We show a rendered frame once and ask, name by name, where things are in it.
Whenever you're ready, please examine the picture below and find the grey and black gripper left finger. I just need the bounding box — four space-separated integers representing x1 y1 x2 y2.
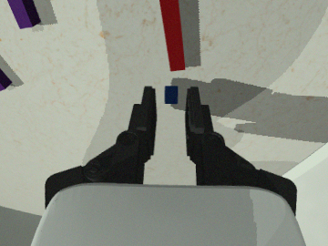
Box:
45 87 157 207

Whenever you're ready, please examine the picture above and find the dark red rod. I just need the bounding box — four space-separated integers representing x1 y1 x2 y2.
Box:
159 0 185 71

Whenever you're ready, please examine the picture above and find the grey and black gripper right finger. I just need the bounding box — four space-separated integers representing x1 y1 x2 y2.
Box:
185 87 297 216

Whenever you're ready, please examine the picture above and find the purple rod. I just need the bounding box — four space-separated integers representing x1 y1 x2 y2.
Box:
0 68 12 91
7 0 41 29

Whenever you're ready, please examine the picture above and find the small blue block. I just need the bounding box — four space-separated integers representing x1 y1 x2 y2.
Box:
165 86 178 104

